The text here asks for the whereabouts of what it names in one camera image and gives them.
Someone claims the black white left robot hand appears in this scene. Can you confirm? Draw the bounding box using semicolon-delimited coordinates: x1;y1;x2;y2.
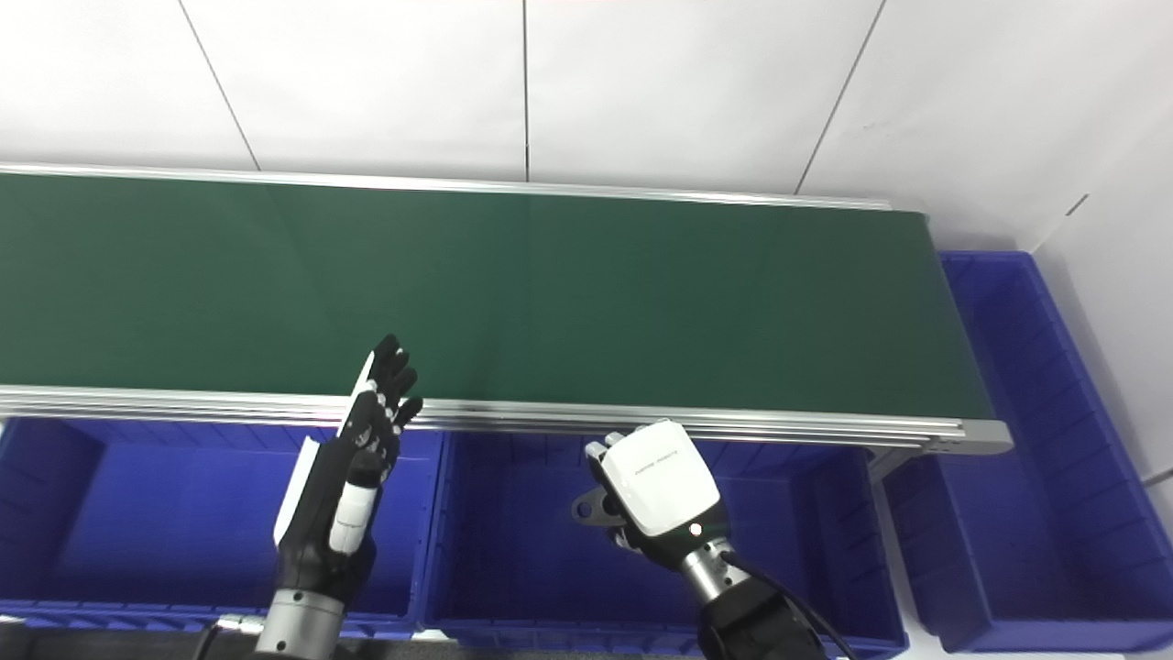
273;335;424;601

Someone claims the black flanged machine part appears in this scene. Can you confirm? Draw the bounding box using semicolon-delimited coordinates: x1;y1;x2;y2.
572;486;635;553

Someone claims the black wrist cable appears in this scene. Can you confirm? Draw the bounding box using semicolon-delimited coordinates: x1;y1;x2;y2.
722;548;859;660

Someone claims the long blue plastic bin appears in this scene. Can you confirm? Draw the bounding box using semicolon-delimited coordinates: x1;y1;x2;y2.
882;250;1173;655

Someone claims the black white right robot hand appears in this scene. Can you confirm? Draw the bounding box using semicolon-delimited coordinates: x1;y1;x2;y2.
585;420;734;570

